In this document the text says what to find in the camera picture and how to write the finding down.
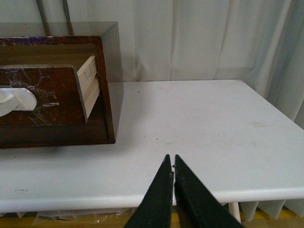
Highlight dark wooden drawer cabinet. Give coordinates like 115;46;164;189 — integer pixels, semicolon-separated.
0;21;124;142

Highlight white curtain backdrop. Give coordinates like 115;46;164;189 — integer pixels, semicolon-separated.
0;0;304;126

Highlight white table leg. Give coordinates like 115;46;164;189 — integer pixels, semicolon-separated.
228;202;241;223

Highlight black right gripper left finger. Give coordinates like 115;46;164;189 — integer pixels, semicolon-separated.
125;154;173;228

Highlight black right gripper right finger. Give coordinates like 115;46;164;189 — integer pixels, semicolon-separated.
174;155;243;228

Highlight white drawer handle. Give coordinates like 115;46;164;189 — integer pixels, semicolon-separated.
0;87;37;117

